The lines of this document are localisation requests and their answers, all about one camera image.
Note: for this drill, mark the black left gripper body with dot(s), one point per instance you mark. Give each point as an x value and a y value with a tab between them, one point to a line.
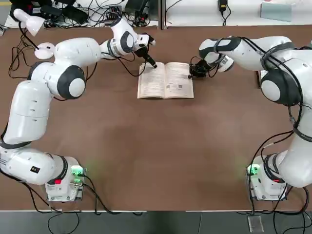
142	52

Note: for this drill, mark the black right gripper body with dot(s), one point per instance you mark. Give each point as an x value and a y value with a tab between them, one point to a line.
210	66

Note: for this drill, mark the white paperback book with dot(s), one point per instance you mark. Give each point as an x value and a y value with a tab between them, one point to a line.
165	83

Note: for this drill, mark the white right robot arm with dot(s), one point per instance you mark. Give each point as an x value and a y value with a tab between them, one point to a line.
273	53

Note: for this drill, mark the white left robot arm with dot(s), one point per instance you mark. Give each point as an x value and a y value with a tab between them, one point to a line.
73	51

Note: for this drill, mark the black power adapter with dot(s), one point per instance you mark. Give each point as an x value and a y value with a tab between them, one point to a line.
222	5

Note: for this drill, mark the black docking box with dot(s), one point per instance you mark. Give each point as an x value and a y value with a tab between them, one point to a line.
75	14

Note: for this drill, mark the light blue folder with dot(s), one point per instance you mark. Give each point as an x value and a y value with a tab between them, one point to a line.
275	12

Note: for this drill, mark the white desk lamp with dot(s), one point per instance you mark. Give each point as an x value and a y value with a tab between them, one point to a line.
45	51

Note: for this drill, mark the metal floor socket plate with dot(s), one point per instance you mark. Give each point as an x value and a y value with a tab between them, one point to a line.
255	223

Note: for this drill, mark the aluminium frame post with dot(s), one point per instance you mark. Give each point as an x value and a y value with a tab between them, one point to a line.
162	14

